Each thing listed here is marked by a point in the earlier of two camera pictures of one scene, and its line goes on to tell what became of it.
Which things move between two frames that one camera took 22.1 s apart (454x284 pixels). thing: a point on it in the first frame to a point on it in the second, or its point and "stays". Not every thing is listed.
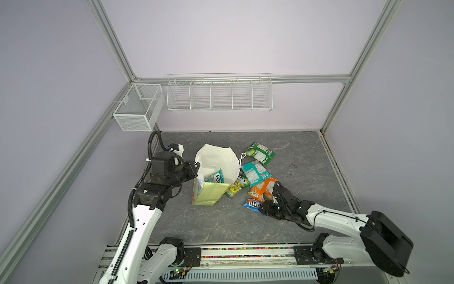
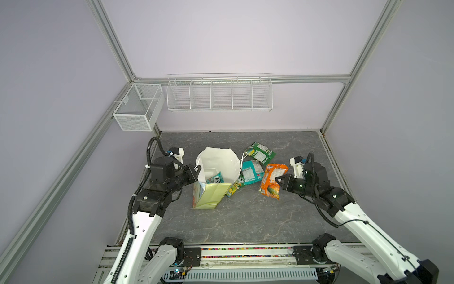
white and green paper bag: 219,168 stays
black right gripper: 267,209 to 287,184
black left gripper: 192,172 stays
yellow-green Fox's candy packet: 234,187 stays
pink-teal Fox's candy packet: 217,177 stays
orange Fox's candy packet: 263,191 to 269,186
